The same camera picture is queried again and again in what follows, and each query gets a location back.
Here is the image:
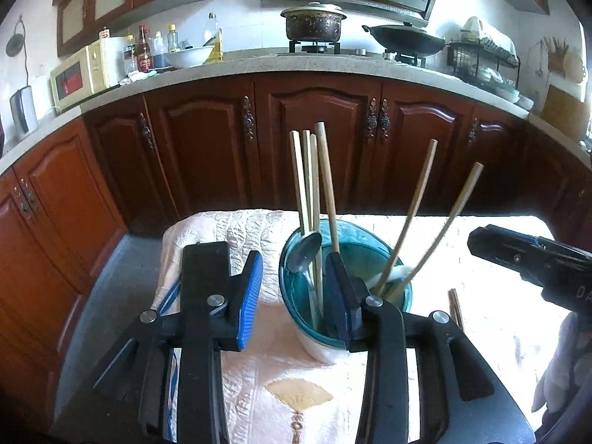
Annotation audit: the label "white ceramic soup spoon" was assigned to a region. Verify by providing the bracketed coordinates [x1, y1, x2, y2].
[366, 265, 413, 297]

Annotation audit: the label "metal spoon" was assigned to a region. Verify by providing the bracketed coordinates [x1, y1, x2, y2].
[287, 232, 322, 331]

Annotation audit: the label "gold metal fork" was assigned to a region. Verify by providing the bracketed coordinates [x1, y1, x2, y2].
[310, 134, 323, 315]

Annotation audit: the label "right hand white glove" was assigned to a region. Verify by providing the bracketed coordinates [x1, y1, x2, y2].
[532, 313, 591, 413]

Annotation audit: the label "teal white utensil holder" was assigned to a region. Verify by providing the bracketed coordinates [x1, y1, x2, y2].
[278, 219, 390, 364]

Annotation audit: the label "black smartphone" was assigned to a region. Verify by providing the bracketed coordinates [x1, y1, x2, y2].
[176, 242, 230, 443]

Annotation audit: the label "white quilted table cloth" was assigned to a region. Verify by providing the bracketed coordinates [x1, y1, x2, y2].
[155, 209, 566, 443]

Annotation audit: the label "dark wooden base cabinets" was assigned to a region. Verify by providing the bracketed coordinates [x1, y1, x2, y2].
[1, 72, 591, 400]

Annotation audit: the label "wooden cutting board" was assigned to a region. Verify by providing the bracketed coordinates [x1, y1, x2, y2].
[541, 85, 590, 143]

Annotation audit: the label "black dish rack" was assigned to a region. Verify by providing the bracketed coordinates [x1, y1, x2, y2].
[447, 41, 521, 95]

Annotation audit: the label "white bowl on counter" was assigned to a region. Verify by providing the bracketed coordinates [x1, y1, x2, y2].
[165, 45, 214, 69]

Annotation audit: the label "dark sauce bottle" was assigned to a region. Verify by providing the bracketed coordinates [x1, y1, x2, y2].
[135, 24, 152, 73]

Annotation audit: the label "gas stove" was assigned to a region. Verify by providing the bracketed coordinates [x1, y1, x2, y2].
[279, 40, 426, 68]

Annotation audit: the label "yellow oil bottle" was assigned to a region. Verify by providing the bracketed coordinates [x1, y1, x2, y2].
[204, 12, 223, 63]

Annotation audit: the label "black wok with lid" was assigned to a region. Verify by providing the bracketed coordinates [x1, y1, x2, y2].
[362, 23, 445, 57]

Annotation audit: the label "cream microwave oven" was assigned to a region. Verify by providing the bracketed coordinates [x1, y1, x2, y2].
[50, 37, 127, 111]

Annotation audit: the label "steel cooking pot with lid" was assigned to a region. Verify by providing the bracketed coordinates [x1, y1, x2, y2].
[280, 2, 347, 43]

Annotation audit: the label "grey electric kettle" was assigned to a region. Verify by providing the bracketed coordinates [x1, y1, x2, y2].
[9, 85, 39, 140]

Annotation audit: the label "blue cable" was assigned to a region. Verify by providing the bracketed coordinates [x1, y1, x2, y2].
[154, 276, 184, 315]

